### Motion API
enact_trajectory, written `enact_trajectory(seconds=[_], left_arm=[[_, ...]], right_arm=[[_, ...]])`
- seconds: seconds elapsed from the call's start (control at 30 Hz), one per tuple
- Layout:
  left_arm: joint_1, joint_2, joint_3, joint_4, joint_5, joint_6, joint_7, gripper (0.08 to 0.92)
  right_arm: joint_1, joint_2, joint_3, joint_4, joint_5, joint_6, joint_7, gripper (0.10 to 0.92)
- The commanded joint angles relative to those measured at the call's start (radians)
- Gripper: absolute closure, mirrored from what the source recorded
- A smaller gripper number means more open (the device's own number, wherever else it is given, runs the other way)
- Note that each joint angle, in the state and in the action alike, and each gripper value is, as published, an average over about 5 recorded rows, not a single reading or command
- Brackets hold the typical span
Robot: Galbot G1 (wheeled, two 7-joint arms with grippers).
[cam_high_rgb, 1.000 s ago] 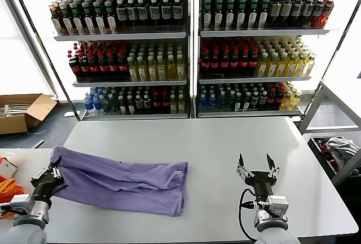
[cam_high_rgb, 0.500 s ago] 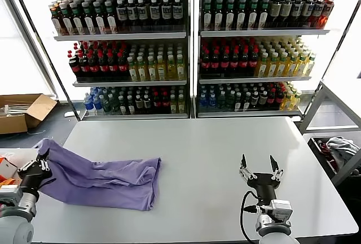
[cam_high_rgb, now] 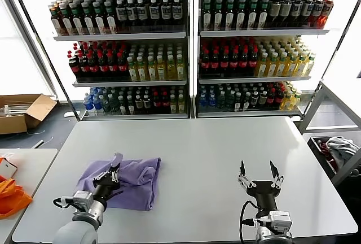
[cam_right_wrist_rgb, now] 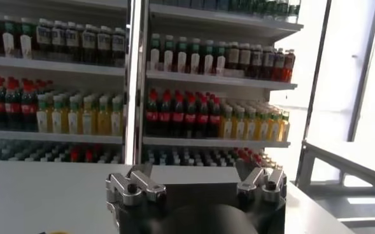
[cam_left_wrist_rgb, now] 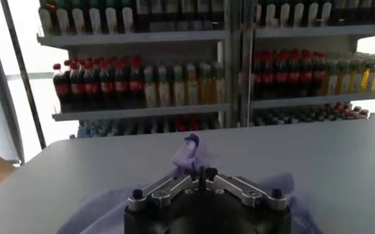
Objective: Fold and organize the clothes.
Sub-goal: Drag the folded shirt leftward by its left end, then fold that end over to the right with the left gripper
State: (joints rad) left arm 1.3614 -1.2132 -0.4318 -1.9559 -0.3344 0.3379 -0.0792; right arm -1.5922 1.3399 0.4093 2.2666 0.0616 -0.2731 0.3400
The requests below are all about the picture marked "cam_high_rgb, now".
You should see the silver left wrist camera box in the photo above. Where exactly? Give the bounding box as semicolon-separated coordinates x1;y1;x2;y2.
72;190;94;208

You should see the grey white garment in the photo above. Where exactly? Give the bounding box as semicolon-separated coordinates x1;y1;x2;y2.
325;136;360;165

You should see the white orange carton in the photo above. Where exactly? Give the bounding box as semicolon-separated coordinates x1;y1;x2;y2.
0;156;18;178

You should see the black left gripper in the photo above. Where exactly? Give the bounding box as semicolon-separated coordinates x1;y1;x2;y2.
93;164;124;201

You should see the green plastic drink bottle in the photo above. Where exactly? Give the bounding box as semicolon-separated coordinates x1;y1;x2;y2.
109;94;119;115
101;93;111;115
217;90;226;112
225;90;235;112

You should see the thin metal pole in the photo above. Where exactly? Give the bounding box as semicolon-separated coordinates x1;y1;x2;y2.
7;0;80;121

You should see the red cap cola bottle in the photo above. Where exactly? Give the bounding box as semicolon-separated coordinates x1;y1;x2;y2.
98;51;109;80
219;48;230;75
108;51;118;80
89;51;100;80
275;88;284;109
161;91;170;114
78;53;90;80
239;47;249;75
200;48;211;75
152;91;161;114
117;51;127;80
248;47;259;75
68;53;81;80
230;47;240;75
267;88;276;109
210;48;220;75

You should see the orange fabric bag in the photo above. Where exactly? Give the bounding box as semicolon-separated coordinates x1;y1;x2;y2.
0;175;33;219

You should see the dark slanted window post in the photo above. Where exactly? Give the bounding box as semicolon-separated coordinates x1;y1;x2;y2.
318;0;361;86

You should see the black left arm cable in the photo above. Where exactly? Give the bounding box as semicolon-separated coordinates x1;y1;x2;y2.
52;197;76;210

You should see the dark bottle blue label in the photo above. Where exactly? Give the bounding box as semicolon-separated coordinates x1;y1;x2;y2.
312;0;325;29
126;0;138;27
301;0;314;28
115;0;127;27
290;0;303;28
137;0;149;27
171;0;183;26
160;0;173;26
148;0;161;27

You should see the yellow juice bottle green label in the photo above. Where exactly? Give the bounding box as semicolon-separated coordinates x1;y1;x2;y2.
285;51;298;77
177;94;186;114
290;90;302;110
156;55;166;81
166;54;177;81
275;51;288;77
169;94;178;114
256;51;268;77
176;54;186;80
304;53;316;77
127;56;138;82
294;51;307;77
280;91;292;111
266;51;279;77
137;55;147;81
147;55;157;81

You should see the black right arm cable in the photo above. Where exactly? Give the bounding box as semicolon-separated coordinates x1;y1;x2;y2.
239;200;262;242

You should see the black storage bin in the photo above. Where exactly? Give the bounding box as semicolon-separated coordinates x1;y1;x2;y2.
306;135;361;180

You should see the dark bottle green white label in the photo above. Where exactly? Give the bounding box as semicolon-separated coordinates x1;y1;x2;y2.
202;0;212;30
258;0;270;29
94;1;107;34
105;0;118;34
236;0;248;29
83;1;96;35
224;0;236;29
60;2;73;36
71;2;84;35
213;0;224;30
247;0;259;29

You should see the white side table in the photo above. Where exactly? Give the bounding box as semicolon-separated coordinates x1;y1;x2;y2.
0;147;59;244

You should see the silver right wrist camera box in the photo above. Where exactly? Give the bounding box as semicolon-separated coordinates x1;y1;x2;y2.
268;210;293;230

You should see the grey metal frame table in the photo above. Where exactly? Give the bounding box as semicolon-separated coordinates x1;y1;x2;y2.
298;79;361;188

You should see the thick grey window post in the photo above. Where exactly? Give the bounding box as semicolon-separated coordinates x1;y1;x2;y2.
0;0;60;102

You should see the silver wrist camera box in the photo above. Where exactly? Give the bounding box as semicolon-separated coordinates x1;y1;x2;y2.
72;190;94;208
268;210;293;230

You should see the dark red garment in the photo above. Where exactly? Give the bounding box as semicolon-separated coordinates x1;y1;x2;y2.
317;139;339;171

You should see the red drink bottle blue label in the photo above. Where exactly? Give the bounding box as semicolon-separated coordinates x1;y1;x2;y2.
321;0;336;29

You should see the purple printed T-shirt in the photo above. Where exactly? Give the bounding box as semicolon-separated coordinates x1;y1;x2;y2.
76;152;163;212

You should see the open brown cardboard box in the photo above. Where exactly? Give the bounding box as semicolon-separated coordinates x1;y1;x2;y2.
0;93;58;135

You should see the dark bottle beige label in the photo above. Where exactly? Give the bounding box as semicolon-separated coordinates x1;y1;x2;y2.
269;0;281;28
280;0;293;28

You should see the grey metal shelf rack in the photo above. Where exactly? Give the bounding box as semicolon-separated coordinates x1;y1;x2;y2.
194;0;349;118
30;0;190;121

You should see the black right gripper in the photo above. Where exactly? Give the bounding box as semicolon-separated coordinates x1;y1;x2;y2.
236;160;285;214

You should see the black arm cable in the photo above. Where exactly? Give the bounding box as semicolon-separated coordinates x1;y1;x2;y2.
52;197;76;210
239;200;262;242

